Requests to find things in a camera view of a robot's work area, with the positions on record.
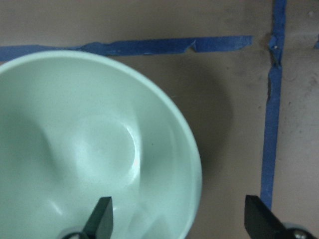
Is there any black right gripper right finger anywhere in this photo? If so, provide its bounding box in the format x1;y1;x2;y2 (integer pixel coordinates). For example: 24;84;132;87
244;195;319;239

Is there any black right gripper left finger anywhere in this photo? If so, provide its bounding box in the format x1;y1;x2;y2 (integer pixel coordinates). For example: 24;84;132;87
83;197;113;239

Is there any green bowl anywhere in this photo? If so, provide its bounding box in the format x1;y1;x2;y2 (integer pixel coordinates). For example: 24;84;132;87
0;51;202;239

